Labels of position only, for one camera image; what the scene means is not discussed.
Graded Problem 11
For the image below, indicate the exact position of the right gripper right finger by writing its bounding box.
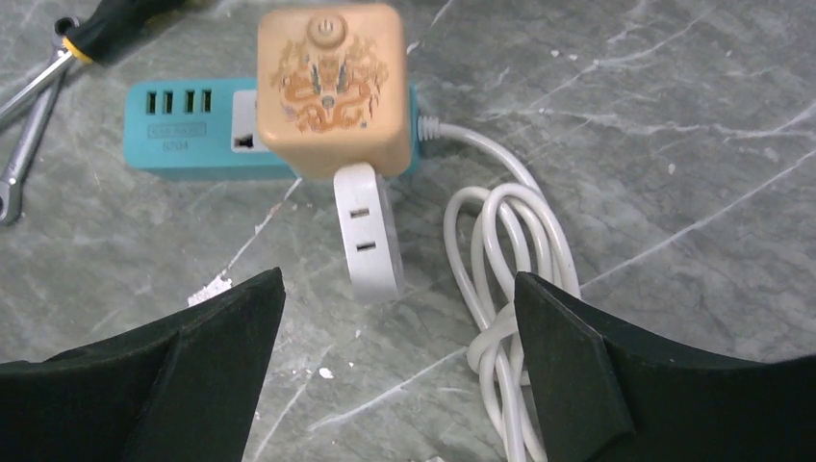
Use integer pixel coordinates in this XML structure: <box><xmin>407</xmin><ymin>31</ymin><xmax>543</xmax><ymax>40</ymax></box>
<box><xmin>514</xmin><ymin>272</ymin><xmax>815</xmax><ymax>461</ymax></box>

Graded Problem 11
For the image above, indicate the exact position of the beige cube plug adapter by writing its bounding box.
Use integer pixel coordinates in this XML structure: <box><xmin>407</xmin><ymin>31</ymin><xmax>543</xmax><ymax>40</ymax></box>
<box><xmin>256</xmin><ymin>3</ymin><xmax>412</xmax><ymax>179</ymax></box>

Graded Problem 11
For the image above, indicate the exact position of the white plug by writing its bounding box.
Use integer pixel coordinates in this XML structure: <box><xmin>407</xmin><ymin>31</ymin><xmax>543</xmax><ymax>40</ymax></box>
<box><xmin>333</xmin><ymin>163</ymin><xmax>404</xmax><ymax>304</ymax></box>

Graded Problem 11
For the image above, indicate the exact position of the teal power strip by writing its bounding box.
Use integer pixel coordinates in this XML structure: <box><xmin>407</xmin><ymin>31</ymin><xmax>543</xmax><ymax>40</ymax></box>
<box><xmin>123</xmin><ymin>76</ymin><xmax>420</xmax><ymax>181</ymax></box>

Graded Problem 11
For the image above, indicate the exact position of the white coiled power cable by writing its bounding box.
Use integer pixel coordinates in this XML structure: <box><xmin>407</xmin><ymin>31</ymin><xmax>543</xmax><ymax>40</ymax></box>
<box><xmin>417</xmin><ymin>115</ymin><xmax>582</xmax><ymax>462</ymax></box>

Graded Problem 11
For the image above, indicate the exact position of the silver combination wrench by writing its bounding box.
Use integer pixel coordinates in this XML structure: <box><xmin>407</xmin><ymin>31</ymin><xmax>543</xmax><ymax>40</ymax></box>
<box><xmin>1</xmin><ymin>16</ymin><xmax>81</xmax><ymax>225</ymax></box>

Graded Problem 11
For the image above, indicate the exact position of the yellow black screwdriver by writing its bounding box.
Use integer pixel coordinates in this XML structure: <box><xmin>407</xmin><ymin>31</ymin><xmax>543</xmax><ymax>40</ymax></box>
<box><xmin>63</xmin><ymin>0</ymin><xmax>186</xmax><ymax>64</ymax></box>

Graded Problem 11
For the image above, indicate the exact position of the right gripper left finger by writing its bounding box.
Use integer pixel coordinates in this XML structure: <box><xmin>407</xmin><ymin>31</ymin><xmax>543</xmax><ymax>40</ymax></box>
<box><xmin>1</xmin><ymin>269</ymin><xmax>286</xmax><ymax>461</ymax></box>

